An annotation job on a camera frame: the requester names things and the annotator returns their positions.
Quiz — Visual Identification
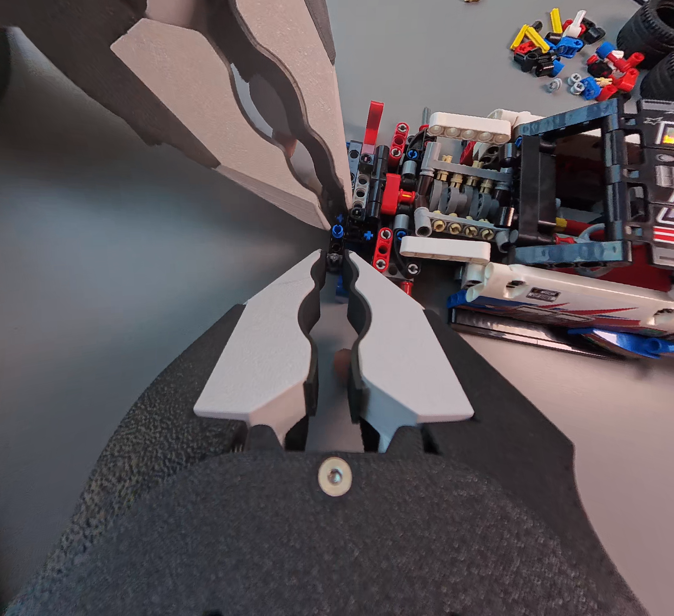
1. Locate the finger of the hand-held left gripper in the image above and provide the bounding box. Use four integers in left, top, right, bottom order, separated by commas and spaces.
228, 0, 353, 211
110, 18, 331, 231

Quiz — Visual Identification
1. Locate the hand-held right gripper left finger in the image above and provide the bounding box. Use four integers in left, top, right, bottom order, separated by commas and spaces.
193, 249, 323, 448

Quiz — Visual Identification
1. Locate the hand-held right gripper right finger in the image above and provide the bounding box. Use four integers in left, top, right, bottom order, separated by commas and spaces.
344, 251, 476, 452

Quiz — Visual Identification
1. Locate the toy brick race car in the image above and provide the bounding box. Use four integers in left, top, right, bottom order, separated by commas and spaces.
324, 100, 674, 360

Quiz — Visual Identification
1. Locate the grey desk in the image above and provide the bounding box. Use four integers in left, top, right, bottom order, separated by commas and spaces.
0, 0, 674, 616

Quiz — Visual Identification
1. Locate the heap of assorted loose bricks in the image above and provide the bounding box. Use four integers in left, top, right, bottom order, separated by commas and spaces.
510, 7, 646, 101

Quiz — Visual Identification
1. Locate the black toy tyre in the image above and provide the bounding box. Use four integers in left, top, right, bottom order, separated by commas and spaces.
616, 0, 674, 55
640, 52, 674, 100

